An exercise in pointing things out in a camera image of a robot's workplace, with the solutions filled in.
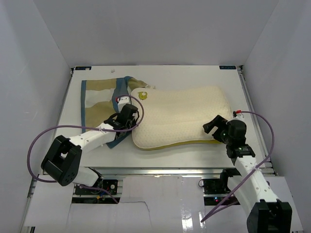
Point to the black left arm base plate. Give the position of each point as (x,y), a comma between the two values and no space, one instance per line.
(109,185)

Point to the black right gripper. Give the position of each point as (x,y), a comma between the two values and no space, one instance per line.
(218,122)

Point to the white pillow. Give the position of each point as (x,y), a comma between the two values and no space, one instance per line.
(176,117)

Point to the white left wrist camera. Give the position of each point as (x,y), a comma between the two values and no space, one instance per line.
(122,101)

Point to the blue beige white checked pillowcase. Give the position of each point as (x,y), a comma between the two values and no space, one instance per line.
(98,98)

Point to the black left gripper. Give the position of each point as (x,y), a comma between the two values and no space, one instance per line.
(133,124)

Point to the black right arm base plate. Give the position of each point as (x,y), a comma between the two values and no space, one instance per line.
(213,188)

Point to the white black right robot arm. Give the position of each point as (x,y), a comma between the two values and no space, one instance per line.
(265,212)

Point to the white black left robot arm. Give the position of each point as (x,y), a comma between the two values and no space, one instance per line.
(62,161)

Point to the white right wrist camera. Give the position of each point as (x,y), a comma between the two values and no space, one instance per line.
(238,115)

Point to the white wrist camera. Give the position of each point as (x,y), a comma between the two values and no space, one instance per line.
(238,115)
(122,101)

